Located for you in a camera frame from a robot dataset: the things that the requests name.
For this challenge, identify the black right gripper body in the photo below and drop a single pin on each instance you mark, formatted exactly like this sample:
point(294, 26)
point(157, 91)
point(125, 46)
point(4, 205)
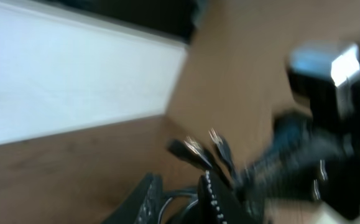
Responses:
point(317, 158)

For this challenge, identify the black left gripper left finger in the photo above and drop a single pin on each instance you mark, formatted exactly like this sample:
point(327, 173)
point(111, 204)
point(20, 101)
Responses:
point(142, 206)

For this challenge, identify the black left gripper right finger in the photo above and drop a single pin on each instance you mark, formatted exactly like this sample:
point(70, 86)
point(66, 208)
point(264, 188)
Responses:
point(217, 204)

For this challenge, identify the brown cardboard panel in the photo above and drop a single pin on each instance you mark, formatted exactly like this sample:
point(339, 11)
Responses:
point(234, 78)

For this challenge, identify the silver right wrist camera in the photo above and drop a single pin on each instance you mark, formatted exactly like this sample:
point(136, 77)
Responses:
point(335, 61)

